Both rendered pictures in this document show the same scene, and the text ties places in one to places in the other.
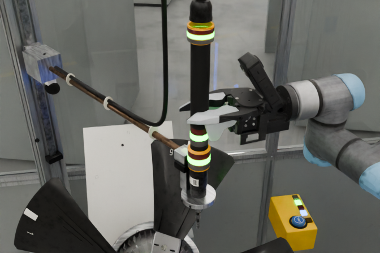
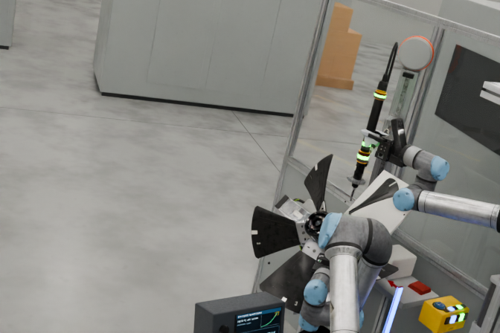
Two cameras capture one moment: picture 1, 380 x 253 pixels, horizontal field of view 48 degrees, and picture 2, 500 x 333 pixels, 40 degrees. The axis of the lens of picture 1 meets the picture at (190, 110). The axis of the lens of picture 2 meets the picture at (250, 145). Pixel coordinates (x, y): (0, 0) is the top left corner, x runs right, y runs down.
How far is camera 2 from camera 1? 2.24 m
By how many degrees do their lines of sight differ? 57
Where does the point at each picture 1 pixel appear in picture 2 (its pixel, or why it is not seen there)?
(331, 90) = (423, 155)
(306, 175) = not seen: outside the picture
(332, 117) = (420, 172)
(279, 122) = (397, 160)
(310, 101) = (410, 153)
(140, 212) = not seen: hidden behind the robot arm
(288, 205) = (451, 302)
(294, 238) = (426, 311)
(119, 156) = not seen: hidden behind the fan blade
